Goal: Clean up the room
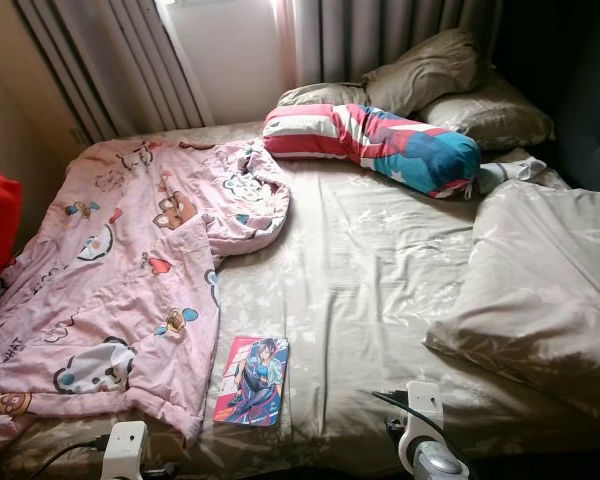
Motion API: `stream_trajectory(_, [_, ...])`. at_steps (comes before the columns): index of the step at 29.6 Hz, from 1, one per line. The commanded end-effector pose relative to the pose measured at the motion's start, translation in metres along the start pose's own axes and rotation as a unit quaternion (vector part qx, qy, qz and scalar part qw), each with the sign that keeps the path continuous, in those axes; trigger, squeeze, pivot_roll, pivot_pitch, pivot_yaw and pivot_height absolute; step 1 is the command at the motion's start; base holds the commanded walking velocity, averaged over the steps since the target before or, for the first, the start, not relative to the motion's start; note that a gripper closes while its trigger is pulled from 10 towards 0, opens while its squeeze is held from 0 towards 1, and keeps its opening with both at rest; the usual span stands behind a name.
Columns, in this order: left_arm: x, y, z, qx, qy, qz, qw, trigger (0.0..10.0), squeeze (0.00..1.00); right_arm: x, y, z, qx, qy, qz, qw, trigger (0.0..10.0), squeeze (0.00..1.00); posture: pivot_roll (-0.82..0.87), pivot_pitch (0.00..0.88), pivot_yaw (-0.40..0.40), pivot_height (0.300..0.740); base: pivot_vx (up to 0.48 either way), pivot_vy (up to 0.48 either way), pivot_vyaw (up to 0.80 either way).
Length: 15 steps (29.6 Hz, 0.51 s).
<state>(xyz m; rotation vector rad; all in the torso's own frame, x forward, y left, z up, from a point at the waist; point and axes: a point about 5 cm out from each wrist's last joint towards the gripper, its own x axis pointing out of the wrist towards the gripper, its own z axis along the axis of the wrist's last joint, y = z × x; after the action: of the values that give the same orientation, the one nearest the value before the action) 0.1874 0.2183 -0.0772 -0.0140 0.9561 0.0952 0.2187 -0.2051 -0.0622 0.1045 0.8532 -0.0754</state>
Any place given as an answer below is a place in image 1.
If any anime cover comic book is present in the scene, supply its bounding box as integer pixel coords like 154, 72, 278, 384
212, 335, 291, 428

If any bed with beige floral sheet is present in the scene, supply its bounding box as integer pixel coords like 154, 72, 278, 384
0, 120, 600, 480

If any beige floral duvet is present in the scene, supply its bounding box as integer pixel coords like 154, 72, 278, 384
425, 180, 600, 426

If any small white crumpled cloth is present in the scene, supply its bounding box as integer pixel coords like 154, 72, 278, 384
475, 152, 551, 193

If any pink cartoon print blanket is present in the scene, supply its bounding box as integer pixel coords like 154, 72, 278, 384
0, 138, 292, 461

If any flat beige pillow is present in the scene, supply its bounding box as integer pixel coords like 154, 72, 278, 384
276, 82, 371, 109

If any dark upholstered furniture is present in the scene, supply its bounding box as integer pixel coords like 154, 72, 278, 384
490, 0, 600, 191

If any grey pleated curtain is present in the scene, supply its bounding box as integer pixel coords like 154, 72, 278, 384
290, 0, 501, 86
15, 0, 206, 141

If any bright window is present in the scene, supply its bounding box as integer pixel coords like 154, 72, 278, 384
155, 0, 296, 126

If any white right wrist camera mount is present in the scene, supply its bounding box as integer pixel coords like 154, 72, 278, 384
398, 380, 471, 471

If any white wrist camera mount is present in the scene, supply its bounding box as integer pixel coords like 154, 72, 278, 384
398, 380, 471, 471
100, 420, 149, 480

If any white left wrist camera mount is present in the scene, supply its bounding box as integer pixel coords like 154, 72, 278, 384
100, 420, 149, 480

